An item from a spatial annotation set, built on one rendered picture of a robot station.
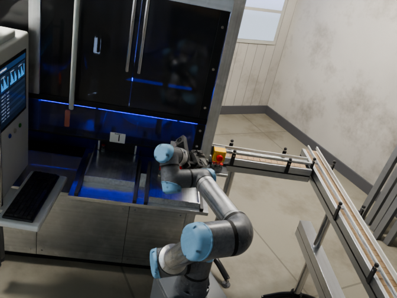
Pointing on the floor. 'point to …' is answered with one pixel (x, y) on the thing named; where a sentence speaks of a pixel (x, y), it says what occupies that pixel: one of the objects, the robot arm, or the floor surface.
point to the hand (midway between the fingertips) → (201, 158)
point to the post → (236, 14)
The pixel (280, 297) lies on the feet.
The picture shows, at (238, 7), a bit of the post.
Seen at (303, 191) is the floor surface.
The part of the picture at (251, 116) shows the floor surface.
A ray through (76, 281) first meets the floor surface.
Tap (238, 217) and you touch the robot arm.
